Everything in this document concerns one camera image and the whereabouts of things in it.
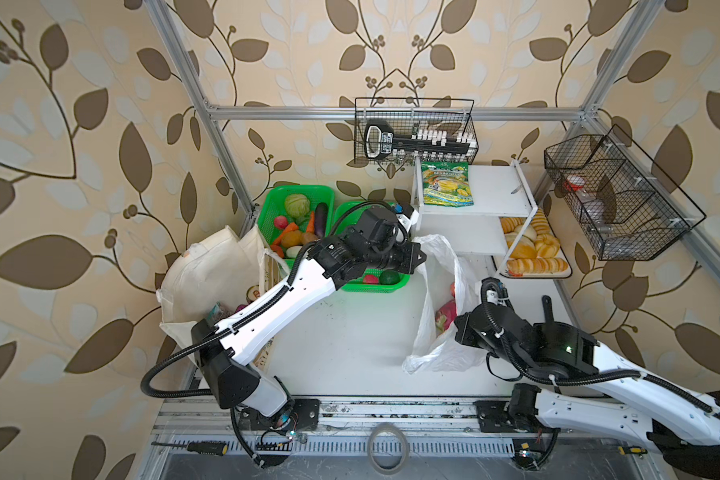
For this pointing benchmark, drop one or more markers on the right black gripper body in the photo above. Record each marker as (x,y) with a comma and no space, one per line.
(466,336)

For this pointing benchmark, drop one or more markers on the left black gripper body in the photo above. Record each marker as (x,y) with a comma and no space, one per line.
(399,256)

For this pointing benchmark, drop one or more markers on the pink dragon fruit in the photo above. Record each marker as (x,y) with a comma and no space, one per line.
(445,316)

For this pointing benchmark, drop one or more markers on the green plastic basket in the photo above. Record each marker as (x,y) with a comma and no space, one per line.
(283,235)
(373,280)

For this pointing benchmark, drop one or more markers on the white plastic grocery bag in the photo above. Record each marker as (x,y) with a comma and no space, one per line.
(447,276)

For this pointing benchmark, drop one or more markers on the green white drink can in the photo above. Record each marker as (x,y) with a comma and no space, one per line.
(252,294)

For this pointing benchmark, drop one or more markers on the cream canvas tote bag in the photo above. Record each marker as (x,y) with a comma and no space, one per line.
(217,270)

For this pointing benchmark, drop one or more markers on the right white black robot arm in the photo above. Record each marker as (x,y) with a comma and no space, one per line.
(568,380)

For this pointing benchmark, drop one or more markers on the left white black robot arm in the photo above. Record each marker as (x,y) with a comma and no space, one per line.
(225,350)

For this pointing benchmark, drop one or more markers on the dark green avocado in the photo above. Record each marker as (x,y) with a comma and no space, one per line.
(389,277)

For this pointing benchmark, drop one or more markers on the yellow green snack bag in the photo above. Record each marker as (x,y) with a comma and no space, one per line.
(446,184)

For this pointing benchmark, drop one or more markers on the tray of bread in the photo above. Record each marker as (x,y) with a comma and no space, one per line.
(534,250)

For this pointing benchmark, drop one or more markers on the dark purple eggplant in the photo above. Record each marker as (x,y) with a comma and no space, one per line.
(320,219)

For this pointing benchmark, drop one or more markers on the white two-tier shelf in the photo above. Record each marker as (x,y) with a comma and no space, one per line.
(499,191)

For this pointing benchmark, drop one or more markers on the green cabbage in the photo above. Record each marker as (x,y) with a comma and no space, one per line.
(297,206)

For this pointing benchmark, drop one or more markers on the roll of clear tape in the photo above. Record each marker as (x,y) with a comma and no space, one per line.
(388,440)

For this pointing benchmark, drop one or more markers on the right yellow black screwdriver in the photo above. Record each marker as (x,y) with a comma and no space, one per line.
(632,451)

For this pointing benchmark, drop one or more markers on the yellow black screwdriver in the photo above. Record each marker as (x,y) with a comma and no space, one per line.
(213,448)
(632,451)

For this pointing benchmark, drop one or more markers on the left yellow black screwdriver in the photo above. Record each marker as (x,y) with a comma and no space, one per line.
(213,448)

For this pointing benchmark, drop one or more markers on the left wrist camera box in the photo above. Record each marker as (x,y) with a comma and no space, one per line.
(408,216)

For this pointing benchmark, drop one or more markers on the green handled tool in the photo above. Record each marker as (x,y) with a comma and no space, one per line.
(547,309)

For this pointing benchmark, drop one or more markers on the back black wire basket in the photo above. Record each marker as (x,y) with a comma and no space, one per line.
(404,130)

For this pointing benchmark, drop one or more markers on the black wire basket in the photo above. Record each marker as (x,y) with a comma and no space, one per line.
(404,130)
(630,205)

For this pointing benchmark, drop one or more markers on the right black wire basket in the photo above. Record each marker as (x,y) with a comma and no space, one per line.
(630,205)

